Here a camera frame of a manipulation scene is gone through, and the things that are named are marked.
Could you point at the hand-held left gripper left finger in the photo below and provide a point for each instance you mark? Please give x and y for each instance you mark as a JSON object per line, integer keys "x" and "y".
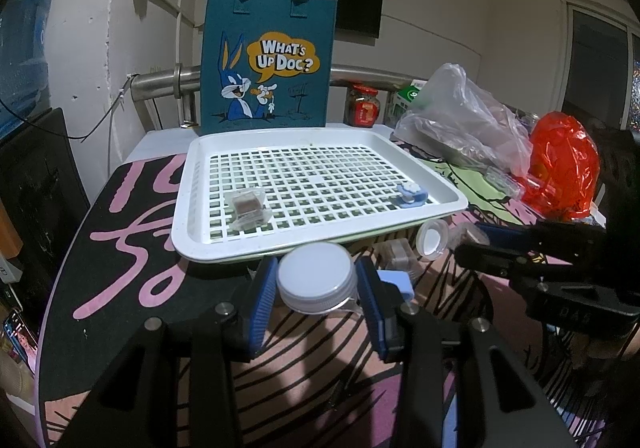
{"x": 262, "y": 303}

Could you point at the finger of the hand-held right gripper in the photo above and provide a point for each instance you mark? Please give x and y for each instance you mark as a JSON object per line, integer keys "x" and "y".
{"x": 505, "y": 234}
{"x": 490, "y": 260}

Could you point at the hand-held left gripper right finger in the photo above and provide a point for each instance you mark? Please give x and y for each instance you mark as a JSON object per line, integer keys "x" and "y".
{"x": 374, "y": 310}

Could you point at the large white jar lid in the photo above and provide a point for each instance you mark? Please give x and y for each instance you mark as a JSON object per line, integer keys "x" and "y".
{"x": 315, "y": 273}

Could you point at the small clear cup white lid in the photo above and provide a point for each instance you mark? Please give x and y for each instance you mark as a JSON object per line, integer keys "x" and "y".
{"x": 431, "y": 238}

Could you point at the white perforated plastic tray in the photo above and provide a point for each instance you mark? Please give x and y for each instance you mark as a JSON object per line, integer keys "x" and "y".
{"x": 200, "y": 238}

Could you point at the small clear plastic wrapper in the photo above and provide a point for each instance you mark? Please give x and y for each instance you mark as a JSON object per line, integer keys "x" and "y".
{"x": 505, "y": 180}

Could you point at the red plastic bag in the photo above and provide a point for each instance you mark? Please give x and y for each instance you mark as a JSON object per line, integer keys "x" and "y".
{"x": 560, "y": 163}

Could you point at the blue clip with white flower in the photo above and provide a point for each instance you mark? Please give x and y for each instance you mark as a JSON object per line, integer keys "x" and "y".
{"x": 410, "y": 193}

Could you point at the clear plastic bag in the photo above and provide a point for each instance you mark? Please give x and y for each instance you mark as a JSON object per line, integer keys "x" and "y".
{"x": 460, "y": 118}

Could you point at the black and pink printed mat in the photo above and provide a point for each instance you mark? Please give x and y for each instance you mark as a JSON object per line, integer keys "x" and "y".
{"x": 125, "y": 238}

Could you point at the green and white carton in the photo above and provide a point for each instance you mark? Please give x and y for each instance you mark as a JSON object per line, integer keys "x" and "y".
{"x": 405, "y": 100}

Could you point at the glass jar with red label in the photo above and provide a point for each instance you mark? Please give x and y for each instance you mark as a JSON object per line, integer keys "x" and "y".
{"x": 362, "y": 110}

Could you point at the white framed door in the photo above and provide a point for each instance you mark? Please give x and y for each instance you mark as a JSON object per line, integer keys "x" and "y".
{"x": 595, "y": 63}

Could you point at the teal cartoon rabbit tote bag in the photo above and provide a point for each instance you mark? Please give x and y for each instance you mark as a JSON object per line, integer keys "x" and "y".
{"x": 280, "y": 98}

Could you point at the smartphone with lit screen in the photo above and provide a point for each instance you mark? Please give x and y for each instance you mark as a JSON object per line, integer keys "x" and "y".
{"x": 19, "y": 338}

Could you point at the black flat panel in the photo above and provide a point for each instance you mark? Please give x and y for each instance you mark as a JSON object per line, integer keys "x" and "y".
{"x": 40, "y": 188}

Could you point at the large blue water bottle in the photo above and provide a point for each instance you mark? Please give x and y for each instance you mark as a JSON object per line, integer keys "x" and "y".
{"x": 22, "y": 53}

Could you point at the steel bed rail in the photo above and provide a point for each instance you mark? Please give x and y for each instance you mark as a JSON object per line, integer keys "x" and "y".
{"x": 160, "y": 80}

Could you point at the black wall television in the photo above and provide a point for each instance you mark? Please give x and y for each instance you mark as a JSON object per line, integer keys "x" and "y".
{"x": 350, "y": 3}

